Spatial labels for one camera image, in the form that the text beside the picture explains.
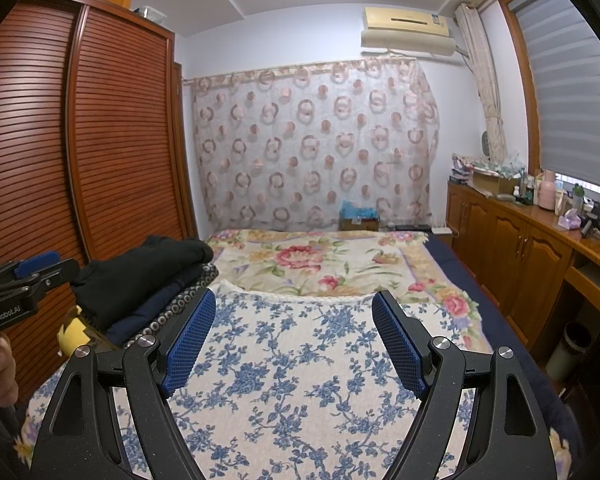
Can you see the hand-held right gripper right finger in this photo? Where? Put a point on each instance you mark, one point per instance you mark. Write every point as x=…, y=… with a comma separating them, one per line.
x=400, y=345

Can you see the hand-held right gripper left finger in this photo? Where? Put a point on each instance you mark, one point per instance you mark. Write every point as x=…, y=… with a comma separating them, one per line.
x=190, y=345

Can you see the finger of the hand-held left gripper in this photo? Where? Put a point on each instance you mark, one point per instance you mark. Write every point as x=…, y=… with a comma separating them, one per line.
x=55, y=272
x=37, y=262

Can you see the black printed t-shirt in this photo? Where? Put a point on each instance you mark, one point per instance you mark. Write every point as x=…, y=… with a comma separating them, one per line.
x=145, y=260

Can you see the blue floral white garment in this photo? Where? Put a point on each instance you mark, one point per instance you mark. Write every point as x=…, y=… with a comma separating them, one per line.
x=290, y=360

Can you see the person's left hand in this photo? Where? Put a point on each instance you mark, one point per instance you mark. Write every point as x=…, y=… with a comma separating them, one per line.
x=2, y=365

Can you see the yellow cushion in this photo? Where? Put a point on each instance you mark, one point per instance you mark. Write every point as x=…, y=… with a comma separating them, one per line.
x=72, y=335

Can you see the navy bed sheet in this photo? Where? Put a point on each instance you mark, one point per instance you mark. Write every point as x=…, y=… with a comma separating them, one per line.
x=480, y=280

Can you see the wooden louvred wardrobe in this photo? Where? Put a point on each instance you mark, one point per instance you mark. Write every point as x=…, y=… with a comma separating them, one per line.
x=80, y=160

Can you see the white power strip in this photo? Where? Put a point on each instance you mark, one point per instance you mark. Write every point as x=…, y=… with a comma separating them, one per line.
x=442, y=230

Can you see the small brown box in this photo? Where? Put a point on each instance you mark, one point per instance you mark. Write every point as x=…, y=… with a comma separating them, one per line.
x=360, y=225

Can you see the bed with floral cover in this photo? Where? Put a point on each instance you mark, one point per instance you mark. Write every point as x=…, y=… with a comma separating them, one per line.
x=305, y=260

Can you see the blue cloth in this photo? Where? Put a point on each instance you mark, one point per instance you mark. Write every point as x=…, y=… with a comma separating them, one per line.
x=360, y=210

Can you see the long wooden cabinet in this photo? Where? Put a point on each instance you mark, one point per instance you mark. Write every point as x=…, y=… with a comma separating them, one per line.
x=510, y=240

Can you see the waste bin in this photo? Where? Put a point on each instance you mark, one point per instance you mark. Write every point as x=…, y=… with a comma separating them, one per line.
x=567, y=352

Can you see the pile of folded fabrics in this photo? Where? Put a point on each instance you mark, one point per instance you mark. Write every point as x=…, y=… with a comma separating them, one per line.
x=461, y=170

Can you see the open cardboard box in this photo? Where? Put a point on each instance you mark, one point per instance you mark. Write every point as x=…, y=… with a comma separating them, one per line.
x=495, y=182

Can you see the purple tissue pack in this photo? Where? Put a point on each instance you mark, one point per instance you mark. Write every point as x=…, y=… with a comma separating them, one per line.
x=569, y=220

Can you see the pink thermos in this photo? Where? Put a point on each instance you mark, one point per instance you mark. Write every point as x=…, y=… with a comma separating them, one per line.
x=547, y=192

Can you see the white oval fan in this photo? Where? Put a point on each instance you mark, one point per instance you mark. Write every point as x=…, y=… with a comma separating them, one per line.
x=488, y=145

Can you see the circle-patterned sheer curtain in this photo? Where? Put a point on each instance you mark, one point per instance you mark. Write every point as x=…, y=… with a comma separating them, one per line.
x=310, y=145

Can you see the black small tripod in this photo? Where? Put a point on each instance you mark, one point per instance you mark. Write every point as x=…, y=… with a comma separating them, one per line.
x=592, y=220

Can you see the green bottle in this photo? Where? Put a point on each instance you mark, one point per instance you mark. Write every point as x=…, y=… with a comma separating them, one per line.
x=578, y=197

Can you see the clear box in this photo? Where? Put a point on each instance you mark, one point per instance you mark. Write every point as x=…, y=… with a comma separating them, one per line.
x=150, y=15

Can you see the beige window curtain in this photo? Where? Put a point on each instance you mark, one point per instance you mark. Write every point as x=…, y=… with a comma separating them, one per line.
x=487, y=85

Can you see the air conditioner wind deflector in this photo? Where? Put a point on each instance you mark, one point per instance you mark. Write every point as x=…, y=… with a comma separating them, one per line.
x=410, y=44

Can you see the wall air conditioner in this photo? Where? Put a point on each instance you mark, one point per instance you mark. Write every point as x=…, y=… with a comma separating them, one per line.
x=407, y=19

